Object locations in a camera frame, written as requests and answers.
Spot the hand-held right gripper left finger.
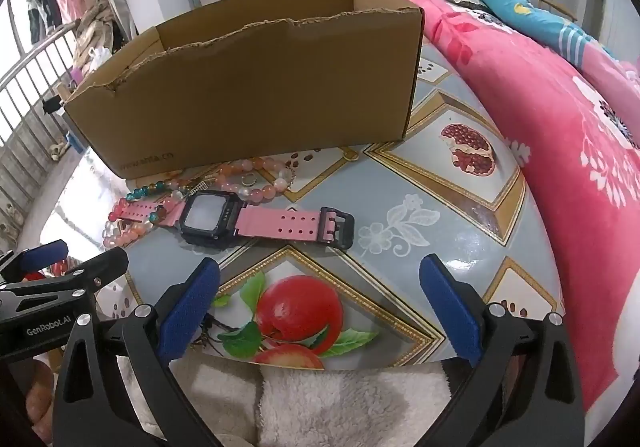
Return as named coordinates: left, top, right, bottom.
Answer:
left=52, top=257, right=221, bottom=447

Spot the red plastic item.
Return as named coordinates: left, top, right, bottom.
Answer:
left=22, top=259, right=68, bottom=284

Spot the person's left hand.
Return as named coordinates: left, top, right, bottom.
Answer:
left=22, top=359, right=55, bottom=428

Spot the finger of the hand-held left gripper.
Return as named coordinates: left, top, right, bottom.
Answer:
left=0, top=248, right=130, bottom=328
left=0, top=240, right=69, bottom=284

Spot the white fluffy clothing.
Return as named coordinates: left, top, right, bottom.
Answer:
left=125, top=352, right=461, bottom=447

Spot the pink strap digital watch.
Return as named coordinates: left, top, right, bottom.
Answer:
left=111, top=191, right=356, bottom=248

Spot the brown cardboard box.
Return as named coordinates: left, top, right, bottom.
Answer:
left=62, top=0, right=425, bottom=179

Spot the multicoloured bead bracelet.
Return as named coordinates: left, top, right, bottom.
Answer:
left=122, top=181, right=188, bottom=228

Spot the pink floral blanket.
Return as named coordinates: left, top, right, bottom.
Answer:
left=375, top=0, right=640, bottom=423

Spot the dark hanging garment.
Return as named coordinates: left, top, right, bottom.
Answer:
left=25, top=0, right=63, bottom=45

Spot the pile of clothes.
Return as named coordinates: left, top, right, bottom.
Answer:
left=72, top=0, right=126, bottom=78

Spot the metal railing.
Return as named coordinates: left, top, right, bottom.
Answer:
left=0, top=19, right=81, bottom=233

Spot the pink bead bracelet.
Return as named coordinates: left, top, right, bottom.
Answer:
left=215, top=157, right=292, bottom=202
left=102, top=199, right=153, bottom=249

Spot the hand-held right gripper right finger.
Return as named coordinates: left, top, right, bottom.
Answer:
left=419, top=254, right=586, bottom=447

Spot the wooden chair back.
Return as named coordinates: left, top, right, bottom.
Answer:
left=535, top=0, right=578, bottom=22

